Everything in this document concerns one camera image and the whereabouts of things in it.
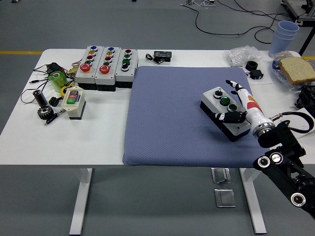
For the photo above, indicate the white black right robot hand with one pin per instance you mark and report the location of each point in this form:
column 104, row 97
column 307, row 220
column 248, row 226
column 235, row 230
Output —
column 251, row 108

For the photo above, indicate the grey four-button control box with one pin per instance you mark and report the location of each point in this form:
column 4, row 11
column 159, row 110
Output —
column 211, row 98
column 124, row 75

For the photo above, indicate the grey five-button emergency-stop box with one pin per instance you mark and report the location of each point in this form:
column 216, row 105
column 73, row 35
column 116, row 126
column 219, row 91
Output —
column 103, row 78
column 82, row 77

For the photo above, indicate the white paper sheet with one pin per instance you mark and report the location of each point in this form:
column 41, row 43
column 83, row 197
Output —
column 265, row 79

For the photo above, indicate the small black block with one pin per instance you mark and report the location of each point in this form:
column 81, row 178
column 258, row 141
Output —
column 256, row 74

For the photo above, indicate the blue plate in plastic wrap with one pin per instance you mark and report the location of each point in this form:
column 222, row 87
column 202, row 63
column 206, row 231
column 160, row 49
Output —
column 276, row 71

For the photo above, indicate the clear plastic bag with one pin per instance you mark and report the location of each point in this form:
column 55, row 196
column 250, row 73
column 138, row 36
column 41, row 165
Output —
column 242, row 55

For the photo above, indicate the black device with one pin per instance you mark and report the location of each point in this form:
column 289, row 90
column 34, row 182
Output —
column 307, row 98

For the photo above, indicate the slice of bread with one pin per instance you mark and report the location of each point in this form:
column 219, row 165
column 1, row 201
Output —
column 299, row 70

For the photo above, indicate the stack of blue cups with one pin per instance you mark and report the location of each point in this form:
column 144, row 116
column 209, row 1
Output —
column 280, row 41

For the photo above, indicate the metal floor socket plate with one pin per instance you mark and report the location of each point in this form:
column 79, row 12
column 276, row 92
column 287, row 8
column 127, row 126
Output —
column 221, row 175
column 225, row 197

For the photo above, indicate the blue-grey quilted mat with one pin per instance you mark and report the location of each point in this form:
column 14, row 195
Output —
column 172, row 110

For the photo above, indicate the white table leg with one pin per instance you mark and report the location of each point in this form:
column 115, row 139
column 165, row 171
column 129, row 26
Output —
column 82, row 196
column 253, row 196

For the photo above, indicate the black digital meter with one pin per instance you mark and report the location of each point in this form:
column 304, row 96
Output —
column 163, row 55

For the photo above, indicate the brass fitting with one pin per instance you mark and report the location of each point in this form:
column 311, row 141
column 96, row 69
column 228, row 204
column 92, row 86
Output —
column 72, row 71

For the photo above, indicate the yellow tape roll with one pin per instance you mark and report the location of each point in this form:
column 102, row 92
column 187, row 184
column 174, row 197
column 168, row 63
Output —
column 63, row 91

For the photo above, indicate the green tape roll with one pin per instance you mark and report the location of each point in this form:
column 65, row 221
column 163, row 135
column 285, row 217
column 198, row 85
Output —
column 60, row 82

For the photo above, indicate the black pen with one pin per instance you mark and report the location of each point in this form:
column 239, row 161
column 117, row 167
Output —
column 53, row 118

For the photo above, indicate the black power adapter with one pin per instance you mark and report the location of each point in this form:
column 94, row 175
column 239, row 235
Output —
column 55, row 67

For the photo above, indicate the large black gear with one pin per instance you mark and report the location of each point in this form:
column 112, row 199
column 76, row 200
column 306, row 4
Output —
column 45, row 113

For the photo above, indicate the black metal cylinder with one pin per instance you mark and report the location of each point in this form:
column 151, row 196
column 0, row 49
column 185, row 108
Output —
column 40, row 98

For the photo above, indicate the metal frame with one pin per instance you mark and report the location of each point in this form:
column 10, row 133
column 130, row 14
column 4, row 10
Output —
column 292, row 7

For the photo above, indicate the small white red-green switch box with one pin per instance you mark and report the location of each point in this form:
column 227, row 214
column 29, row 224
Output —
column 73, row 108

